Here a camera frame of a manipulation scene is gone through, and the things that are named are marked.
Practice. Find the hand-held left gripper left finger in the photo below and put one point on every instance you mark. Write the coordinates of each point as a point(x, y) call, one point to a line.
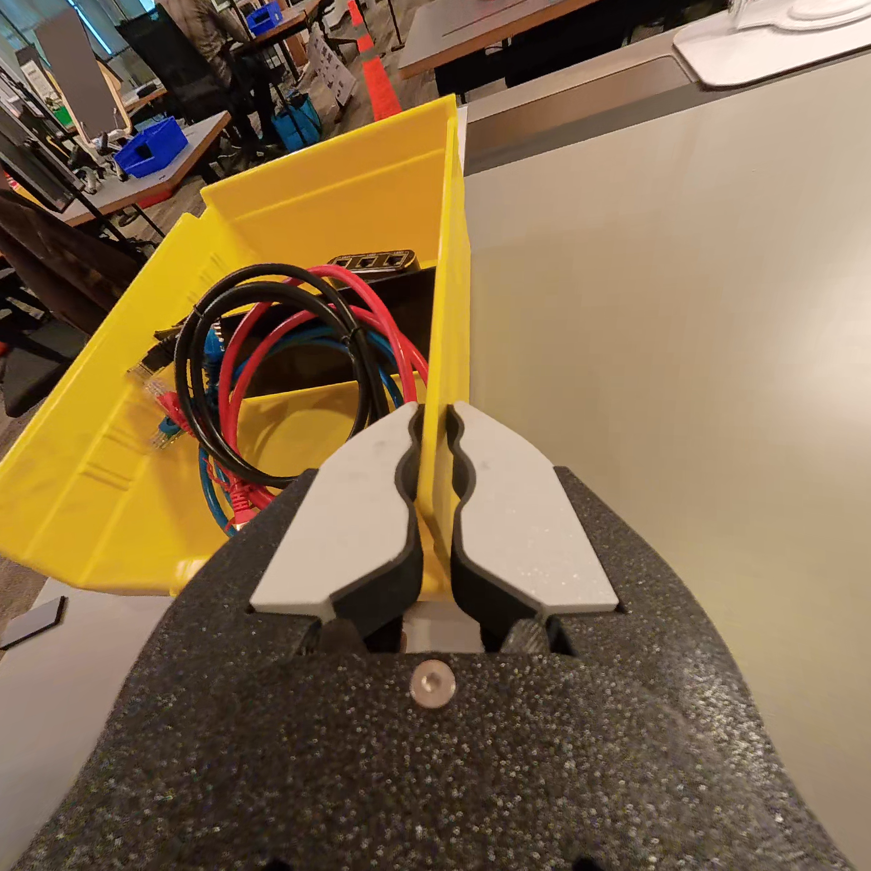
point(340, 517)

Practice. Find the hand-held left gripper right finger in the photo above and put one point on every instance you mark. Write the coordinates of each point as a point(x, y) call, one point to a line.
point(524, 524)

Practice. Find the yellow plastic bin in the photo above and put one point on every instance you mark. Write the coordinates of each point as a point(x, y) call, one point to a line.
point(326, 197)

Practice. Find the black ethernet port hub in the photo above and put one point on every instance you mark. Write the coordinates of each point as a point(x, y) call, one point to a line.
point(373, 260)

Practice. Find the black box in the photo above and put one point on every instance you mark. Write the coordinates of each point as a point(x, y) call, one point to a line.
point(416, 306)

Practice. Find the black flat plate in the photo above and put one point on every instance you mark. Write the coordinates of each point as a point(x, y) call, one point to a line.
point(30, 620)

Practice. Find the dark brown chair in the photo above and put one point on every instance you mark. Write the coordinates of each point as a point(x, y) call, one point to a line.
point(61, 265)

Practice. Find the grey work table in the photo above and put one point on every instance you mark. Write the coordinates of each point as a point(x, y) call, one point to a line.
point(184, 170)

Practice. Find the teal bag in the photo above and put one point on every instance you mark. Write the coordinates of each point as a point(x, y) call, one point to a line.
point(296, 122)

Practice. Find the large blue plastic bin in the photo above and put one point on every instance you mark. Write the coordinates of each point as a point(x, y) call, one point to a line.
point(150, 146)

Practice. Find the orange floor tape strip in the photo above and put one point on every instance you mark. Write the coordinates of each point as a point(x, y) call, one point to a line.
point(381, 85)

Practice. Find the white sign board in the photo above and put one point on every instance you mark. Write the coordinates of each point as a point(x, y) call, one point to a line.
point(333, 68)

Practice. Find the black office chair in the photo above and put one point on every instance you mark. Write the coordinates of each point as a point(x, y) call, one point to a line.
point(163, 54)

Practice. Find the wooden table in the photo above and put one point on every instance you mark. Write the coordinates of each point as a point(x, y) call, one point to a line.
point(476, 27)

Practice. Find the small blue plastic bin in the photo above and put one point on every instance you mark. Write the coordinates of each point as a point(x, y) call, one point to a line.
point(264, 17)

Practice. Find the grey upright panel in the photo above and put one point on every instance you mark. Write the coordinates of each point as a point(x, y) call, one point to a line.
point(75, 75)

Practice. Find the white tray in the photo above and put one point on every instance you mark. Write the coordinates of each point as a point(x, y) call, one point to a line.
point(769, 54)

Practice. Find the clear plastic item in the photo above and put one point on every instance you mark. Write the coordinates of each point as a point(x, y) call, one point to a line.
point(789, 13)

